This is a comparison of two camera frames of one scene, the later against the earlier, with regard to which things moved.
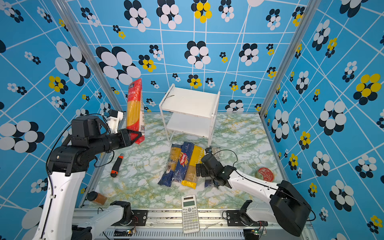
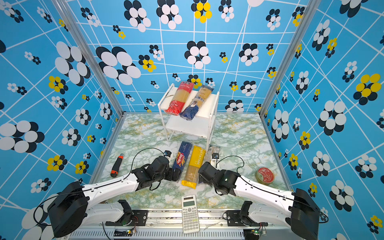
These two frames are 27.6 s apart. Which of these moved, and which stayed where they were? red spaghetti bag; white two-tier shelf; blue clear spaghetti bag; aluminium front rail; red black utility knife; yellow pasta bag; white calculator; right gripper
Moved: red spaghetti bag; right gripper; blue clear spaghetti bag
Stayed: red black utility knife; aluminium front rail; yellow pasta bag; white calculator; white two-tier shelf
